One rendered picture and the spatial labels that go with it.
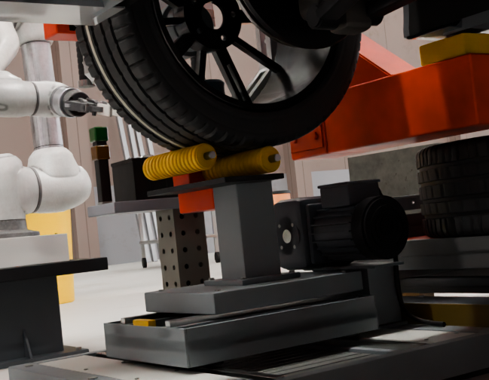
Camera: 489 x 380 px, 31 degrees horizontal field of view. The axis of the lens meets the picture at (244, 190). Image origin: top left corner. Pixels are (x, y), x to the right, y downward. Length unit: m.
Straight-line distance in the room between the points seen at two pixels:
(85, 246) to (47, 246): 9.26
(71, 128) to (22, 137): 0.66
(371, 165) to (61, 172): 4.69
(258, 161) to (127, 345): 0.48
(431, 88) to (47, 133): 1.45
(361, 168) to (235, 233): 5.55
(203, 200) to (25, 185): 1.01
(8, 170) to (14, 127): 9.32
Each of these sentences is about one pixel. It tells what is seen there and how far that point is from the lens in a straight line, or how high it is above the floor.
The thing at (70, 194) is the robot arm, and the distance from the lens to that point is 3.05.
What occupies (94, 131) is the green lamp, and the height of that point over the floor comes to 0.65.
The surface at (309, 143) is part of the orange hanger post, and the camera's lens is 2.45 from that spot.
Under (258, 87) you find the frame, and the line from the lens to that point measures 2.28.
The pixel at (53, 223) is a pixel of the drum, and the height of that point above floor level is 0.48.
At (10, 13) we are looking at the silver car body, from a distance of 1.55.
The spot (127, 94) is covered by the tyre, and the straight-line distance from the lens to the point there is 1.93.
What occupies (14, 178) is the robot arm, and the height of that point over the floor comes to 0.58.
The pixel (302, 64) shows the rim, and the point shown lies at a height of 0.72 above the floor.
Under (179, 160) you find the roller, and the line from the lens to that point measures 1.98.
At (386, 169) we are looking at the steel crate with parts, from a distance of 7.35.
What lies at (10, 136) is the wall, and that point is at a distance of 12.23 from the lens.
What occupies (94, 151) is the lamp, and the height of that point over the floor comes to 0.60.
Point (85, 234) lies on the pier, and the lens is 12.17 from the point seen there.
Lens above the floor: 0.35
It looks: 2 degrees up
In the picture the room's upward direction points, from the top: 6 degrees counter-clockwise
